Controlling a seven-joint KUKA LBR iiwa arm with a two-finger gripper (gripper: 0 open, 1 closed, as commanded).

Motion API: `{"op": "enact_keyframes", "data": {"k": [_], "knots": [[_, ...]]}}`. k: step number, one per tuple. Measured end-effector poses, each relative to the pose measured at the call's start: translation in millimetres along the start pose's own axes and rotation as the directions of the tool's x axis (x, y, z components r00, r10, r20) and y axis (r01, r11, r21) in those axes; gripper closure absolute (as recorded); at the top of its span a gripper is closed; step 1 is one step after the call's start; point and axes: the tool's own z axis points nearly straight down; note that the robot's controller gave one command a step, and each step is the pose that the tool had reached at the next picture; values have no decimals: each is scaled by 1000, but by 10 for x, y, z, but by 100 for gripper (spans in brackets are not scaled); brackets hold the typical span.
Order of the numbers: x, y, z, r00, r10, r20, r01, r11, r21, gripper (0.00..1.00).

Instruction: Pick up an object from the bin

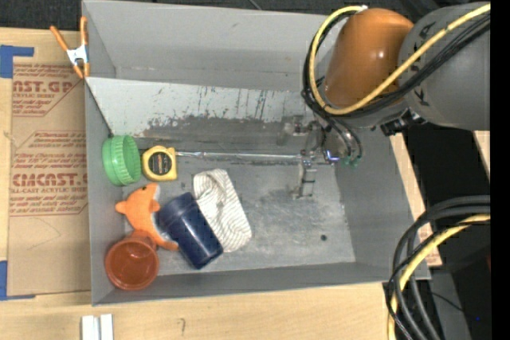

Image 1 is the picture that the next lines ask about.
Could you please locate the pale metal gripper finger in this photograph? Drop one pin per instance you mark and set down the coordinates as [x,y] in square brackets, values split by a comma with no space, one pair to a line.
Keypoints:
[295,132]
[307,181]

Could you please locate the grey metal bin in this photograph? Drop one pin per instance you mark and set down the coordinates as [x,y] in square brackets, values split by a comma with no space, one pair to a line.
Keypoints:
[279,219]

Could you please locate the clear orange plastic cup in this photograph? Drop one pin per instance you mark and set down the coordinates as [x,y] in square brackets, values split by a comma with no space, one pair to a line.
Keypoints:
[131,264]

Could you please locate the brown cardboard board, red print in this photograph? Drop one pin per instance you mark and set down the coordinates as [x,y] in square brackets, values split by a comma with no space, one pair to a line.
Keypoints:
[44,243]

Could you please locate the yellow tape measure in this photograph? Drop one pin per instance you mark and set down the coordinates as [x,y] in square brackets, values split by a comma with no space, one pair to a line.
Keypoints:
[159,164]

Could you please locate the dark blue plastic cup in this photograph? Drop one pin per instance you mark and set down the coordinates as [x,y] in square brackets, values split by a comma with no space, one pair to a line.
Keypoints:
[193,231]

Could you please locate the orange toy fish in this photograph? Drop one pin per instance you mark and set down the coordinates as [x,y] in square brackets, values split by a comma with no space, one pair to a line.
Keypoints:
[141,211]

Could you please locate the white striped cloth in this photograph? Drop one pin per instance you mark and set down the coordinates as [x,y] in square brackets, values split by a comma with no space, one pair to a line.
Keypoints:
[223,207]

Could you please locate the green plastic cup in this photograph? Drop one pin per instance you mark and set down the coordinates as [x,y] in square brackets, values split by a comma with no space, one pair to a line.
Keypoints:
[119,160]

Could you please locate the black cylinder on white bracket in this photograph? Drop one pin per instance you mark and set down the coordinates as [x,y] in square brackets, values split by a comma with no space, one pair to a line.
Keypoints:
[396,124]

